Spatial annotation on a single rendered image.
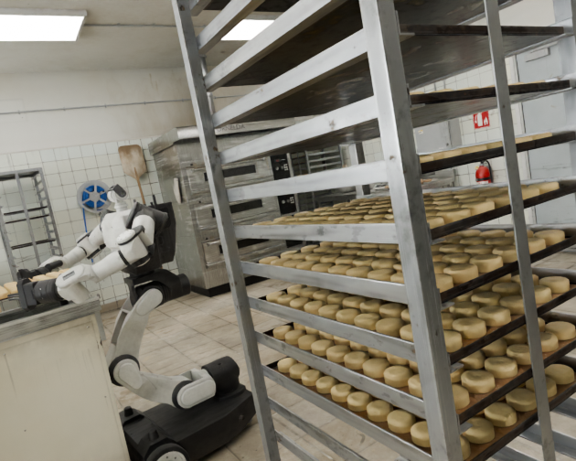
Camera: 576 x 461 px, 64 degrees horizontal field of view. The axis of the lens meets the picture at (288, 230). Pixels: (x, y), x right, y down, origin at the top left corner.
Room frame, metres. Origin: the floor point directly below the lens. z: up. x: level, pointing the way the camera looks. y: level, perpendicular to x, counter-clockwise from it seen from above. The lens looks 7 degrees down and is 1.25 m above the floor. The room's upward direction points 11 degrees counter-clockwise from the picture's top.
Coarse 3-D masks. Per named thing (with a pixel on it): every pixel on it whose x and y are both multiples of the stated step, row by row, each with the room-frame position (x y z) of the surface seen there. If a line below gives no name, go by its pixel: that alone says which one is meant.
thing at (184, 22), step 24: (192, 24) 1.12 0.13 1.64; (192, 48) 1.11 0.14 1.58; (192, 72) 1.11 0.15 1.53; (192, 96) 1.12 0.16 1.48; (216, 144) 1.12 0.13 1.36; (216, 168) 1.11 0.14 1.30; (216, 192) 1.11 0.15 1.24; (216, 216) 1.13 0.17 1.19; (240, 264) 1.12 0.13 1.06; (240, 288) 1.11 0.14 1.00; (240, 312) 1.11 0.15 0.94; (240, 336) 1.13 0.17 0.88; (264, 384) 1.12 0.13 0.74; (264, 408) 1.11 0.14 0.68; (264, 432) 1.10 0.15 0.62
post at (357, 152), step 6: (354, 144) 1.33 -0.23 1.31; (360, 144) 1.34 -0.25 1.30; (354, 150) 1.34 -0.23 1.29; (360, 150) 1.34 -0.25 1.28; (354, 156) 1.34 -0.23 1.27; (360, 156) 1.34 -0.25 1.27; (354, 162) 1.35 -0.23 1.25; (360, 162) 1.34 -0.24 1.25; (360, 186) 1.34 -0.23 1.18; (366, 186) 1.34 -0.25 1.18; (360, 192) 1.34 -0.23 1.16; (366, 192) 1.34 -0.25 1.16
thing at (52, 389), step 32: (96, 320) 1.90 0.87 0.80; (0, 352) 1.68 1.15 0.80; (32, 352) 1.74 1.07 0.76; (64, 352) 1.81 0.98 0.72; (96, 352) 1.88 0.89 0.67; (0, 384) 1.67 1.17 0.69; (32, 384) 1.73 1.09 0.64; (64, 384) 1.79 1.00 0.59; (96, 384) 1.86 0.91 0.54; (0, 416) 1.65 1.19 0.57; (32, 416) 1.71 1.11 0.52; (64, 416) 1.77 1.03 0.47; (96, 416) 1.84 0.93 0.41; (0, 448) 1.64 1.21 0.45; (32, 448) 1.70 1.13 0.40; (64, 448) 1.76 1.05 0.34; (96, 448) 1.82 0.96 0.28
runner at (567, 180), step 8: (568, 176) 0.84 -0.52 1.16; (480, 184) 0.99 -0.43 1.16; (488, 184) 0.98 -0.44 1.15; (496, 184) 0.96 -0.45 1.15; (504, 184) 0.95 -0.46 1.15; (528, 184) 0.90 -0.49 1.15; (560, 184) 0.85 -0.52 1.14; (568, 184) 0.84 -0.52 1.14; (424, 192) 1.13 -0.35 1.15; (432, 192) 1.11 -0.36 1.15
